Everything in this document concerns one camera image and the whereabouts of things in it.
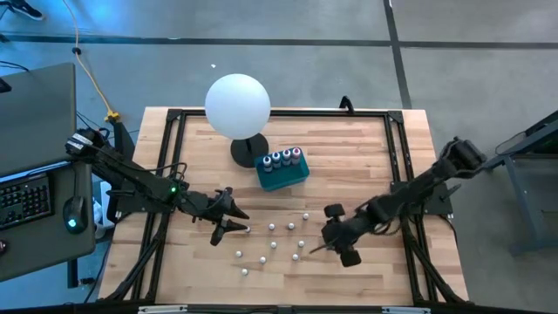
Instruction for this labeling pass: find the black computer mouse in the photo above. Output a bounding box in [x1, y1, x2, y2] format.
[62, 195, 89, 235]

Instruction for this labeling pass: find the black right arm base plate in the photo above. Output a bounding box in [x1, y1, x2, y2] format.
[390, 181, 454, 215]

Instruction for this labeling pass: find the grey metal cart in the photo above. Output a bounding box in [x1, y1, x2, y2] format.
[480, 108, 558, 256]

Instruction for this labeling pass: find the black backlit keyboard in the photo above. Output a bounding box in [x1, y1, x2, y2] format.
[0, 172, 56, 231]

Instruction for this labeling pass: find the yellow extension cable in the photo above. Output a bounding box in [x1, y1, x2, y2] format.
[62, 0, 122, 124]

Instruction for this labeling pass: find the silver metal bracket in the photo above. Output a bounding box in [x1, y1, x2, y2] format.
[381, 306, 432, 314]
[137, 304, 189, 314]

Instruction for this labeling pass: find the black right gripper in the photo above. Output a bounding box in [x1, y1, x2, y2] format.
[310, 202, 372, 269]

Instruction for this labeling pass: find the teal plastic box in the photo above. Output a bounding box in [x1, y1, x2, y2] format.
[255, 147, 311, 193]

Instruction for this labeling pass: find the black floor cable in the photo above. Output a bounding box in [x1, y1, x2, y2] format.
[76, 111, 140, 141]

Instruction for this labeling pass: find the black stand leg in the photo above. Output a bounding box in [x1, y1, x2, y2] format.
[112, 121, 136, 163]

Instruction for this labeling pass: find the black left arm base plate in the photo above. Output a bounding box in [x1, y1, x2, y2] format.
[113, 181, 176, 215]

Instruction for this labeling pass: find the black aluminium table frame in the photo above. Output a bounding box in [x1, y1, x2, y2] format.
[98, 107, 470, 306]

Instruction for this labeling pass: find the dark shoe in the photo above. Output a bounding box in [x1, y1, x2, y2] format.
[7, 0, 45, 21]

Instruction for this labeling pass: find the grey desk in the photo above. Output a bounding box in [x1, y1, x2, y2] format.
[0, 159, 97, 283]

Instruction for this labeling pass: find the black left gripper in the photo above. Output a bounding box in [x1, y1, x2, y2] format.
[186, 186, 251, 247]

